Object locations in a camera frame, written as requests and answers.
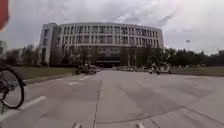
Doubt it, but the row of parked vehicles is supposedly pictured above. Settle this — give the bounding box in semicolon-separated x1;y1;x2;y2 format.
111;65;151;73

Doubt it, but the large curved grey building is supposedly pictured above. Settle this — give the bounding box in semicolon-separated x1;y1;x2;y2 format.
38;21;165;69

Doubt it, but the row of parked bicycles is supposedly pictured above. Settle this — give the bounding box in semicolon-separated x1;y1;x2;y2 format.
72;63;103;76

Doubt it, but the grey paved plaza ground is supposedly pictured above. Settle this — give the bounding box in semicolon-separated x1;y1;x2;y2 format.
0;68;224;128

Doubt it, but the vehicle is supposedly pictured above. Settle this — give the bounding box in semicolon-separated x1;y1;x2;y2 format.
148;62;172;75

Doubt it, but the grey stone kerb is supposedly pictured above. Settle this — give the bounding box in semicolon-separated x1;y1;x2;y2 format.
22;73;76;86

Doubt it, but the light pole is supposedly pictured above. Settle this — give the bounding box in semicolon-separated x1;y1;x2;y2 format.
185;39;192;52

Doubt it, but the row of trees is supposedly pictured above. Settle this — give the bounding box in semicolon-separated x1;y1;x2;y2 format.
3;43;43;68
163;47;224;68

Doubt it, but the bicycle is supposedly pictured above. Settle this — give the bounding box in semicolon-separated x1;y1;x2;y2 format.
0;65;27;116

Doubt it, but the red flag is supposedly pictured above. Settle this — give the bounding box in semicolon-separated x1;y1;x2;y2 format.
0;0;10;32

